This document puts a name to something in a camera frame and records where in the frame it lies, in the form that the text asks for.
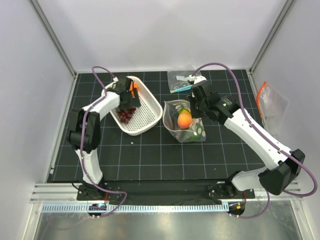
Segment dark red toy grapes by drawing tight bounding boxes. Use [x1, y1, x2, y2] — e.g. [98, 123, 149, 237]
[117, 107, 136, 125]

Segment peach toy fruit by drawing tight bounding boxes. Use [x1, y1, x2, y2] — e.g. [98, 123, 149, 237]
[177, 113, 193, 130]

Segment clear white-dotted zip bag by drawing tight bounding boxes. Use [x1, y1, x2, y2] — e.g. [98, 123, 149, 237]
[162, 99, 207, 143]

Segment green toy bell pepper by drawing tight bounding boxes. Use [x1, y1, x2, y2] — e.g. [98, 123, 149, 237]
[184, 131, 201, 142]

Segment yellow green toy mango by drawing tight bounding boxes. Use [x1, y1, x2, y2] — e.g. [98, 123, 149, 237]
[178, 108, 191, 115]

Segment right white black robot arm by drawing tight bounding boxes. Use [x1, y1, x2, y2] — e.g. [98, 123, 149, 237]
[188, 76, 305, 198]

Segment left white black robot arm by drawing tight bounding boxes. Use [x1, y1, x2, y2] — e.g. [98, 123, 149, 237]
[67, 76, 141, 200]

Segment clear blue-zipper bag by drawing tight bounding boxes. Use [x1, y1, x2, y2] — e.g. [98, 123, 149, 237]
[167, 68, 203, 94]

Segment clear orange-zipper bag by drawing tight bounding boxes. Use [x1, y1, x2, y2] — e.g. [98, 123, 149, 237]
[255, 81, 290, 137]

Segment orange toy fruit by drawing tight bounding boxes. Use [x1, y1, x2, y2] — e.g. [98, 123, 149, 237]
[129, 81, 139, 95]

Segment white perforated plastic basket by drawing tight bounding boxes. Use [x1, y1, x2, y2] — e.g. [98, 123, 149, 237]
[110, 76, 163, 136]

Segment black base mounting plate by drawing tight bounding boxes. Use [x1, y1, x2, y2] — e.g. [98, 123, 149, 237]
[76, 181, 255, 201]

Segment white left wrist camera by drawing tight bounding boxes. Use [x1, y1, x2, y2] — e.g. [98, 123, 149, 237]
[104, 77, 119, 91]

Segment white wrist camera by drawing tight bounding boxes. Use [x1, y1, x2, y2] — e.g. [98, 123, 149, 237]
[188, 75, 207, 87]
[104, 77, 119, 91]

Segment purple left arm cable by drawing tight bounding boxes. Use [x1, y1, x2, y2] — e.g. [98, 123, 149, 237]
[72, 65, 128, 219]

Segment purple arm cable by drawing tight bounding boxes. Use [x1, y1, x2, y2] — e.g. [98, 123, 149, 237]
[72, 65, 128, 219]
[191, 62, 318, 219]

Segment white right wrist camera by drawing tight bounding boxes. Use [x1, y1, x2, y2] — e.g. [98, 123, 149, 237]
[188, 75, 207, 87]

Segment aluminium front rail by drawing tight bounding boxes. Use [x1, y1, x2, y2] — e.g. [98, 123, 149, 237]
[30, 180, 300, 216]

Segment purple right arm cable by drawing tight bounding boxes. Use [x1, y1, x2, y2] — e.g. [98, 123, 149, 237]
[191, 62, 318, 219]

